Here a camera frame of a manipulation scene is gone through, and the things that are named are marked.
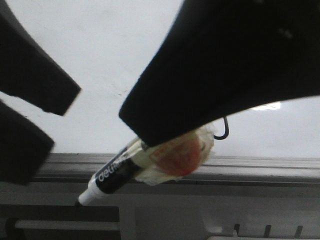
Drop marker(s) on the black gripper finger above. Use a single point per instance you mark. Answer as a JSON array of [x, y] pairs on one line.
[[221, 57], [28, 72]]

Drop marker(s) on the black white whiteboard marker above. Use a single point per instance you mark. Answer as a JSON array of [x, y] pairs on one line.
[[168, 161]]

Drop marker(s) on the grey under-table rack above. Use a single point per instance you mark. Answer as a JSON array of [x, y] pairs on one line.
[[46, 211]]

